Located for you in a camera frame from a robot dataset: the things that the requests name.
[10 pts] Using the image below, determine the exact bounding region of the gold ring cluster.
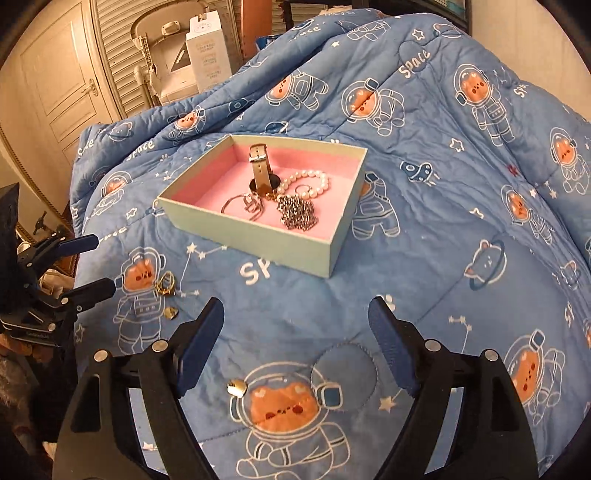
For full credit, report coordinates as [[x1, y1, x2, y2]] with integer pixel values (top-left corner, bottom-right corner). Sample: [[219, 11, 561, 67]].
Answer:
[[154, 270, 176, 297]]

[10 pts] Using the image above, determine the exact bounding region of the silver chain necklace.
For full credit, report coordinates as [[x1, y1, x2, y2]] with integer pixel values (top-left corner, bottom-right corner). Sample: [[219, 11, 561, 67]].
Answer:
[[275, 193, 320, 232]]

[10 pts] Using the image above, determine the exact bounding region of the small gold heart charm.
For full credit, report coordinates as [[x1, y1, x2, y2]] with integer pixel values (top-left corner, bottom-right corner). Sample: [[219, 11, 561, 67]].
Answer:
[[162, 306, 179, 321]]

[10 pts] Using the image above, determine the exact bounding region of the silver gold heart pendant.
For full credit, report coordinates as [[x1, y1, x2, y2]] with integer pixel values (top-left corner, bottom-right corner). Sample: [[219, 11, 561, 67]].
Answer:
[[226, 379, 249, 399]]

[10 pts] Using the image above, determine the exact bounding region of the blue space bear quilt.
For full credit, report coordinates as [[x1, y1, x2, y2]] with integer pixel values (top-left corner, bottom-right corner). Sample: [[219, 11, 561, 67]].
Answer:
[[70, 9, 590, 479]]

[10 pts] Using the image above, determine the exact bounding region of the rose gold bangle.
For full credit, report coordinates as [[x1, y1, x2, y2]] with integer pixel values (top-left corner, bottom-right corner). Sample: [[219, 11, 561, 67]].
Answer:
[[221, 193, 263, 221]]

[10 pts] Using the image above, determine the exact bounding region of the white panel door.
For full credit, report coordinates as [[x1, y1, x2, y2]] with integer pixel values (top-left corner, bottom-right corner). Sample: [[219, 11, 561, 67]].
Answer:
[[1, 0, 120, 212]]

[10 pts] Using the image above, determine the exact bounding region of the mint box pink lining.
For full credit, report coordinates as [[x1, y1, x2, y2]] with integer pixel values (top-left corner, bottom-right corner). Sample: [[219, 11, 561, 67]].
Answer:
[[157, 135, 368, 278]]

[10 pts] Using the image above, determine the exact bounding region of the cream baby chair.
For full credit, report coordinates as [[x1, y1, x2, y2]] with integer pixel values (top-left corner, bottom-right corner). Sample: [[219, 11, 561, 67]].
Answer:
[[130, 1, 208, 105]]

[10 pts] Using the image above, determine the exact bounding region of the white tall carton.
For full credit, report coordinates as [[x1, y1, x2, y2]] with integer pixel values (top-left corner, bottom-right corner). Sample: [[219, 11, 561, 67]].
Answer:
[[185, 11, 231, 92]]

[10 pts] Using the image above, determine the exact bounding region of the beige strap wristwatch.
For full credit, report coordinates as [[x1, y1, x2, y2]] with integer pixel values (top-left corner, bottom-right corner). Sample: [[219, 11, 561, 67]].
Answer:
[[249, 143, 281, 197]]

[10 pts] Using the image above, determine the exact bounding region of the white pearl bracelet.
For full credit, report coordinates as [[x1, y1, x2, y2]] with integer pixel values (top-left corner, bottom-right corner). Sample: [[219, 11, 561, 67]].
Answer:
[[276, 169, 331, 199]]

